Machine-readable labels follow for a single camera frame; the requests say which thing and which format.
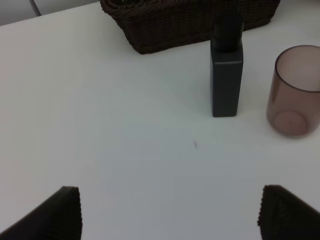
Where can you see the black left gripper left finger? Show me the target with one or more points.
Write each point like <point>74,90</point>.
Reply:
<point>58,218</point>

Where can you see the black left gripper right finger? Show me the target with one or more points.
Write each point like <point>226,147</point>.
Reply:
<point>284,216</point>

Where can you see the translucent pink plastic cup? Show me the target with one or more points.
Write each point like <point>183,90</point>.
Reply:
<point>293,107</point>

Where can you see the dark green pump bottle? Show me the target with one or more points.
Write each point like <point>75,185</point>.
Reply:
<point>226,62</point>

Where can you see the dark brown wicker basket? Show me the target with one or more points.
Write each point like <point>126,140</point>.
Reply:
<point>152,26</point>

